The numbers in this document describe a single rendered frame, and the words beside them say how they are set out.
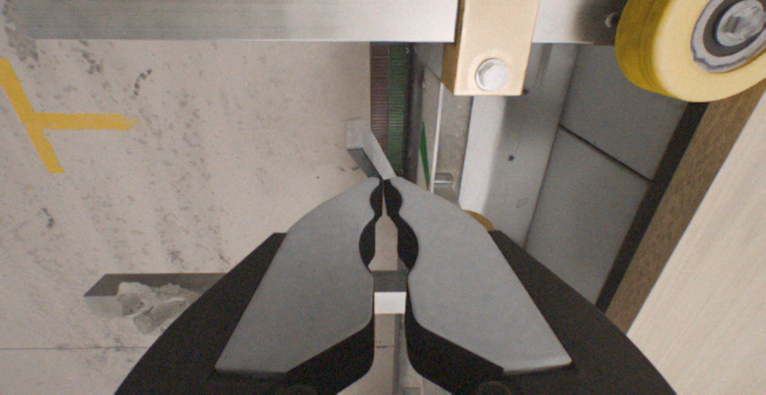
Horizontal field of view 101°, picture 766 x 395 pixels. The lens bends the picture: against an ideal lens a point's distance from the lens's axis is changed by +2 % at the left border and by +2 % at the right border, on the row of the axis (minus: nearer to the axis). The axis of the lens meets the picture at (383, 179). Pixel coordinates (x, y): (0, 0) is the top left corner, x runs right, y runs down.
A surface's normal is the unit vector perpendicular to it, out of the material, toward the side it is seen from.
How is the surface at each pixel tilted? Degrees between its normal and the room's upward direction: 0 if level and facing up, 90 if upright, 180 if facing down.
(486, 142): 0
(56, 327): 0
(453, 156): 0
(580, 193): 90
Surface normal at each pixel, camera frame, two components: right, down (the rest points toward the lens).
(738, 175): 0.03, 0.47
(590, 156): -1.00, 0.00
